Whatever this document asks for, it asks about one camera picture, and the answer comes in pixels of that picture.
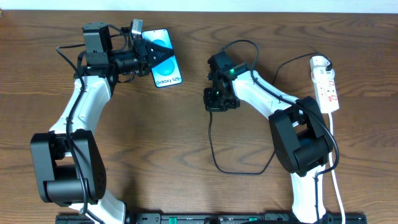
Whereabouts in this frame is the blue Galaxy smartphone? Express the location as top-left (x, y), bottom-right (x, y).
top-left (142, 29), bottom-right (183, 88)

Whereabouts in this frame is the black USB charging cable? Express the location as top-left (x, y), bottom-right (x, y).
top-left (207, 52), bottom-right (333, 176)

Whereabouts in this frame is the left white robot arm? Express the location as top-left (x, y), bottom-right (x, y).
top-left (30, 19), bottom-right (175, 223)

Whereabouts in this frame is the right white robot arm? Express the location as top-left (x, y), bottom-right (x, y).
top-left (203, 50), bottom-right (338, 223)

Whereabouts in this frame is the white USB charger adapter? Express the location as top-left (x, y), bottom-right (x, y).
top-left (310, 55), bottom-right (335, 83)

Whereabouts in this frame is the white power strip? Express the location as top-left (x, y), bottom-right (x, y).
top-left (313, 79), bottom-right (340, 114)

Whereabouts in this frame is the white power strip cord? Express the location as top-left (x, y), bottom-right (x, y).
top-left (328, 112), bottom-right (346, 224)

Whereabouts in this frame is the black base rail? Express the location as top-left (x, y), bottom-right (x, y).
top-left (55, 213), bottom-right (368, 224)

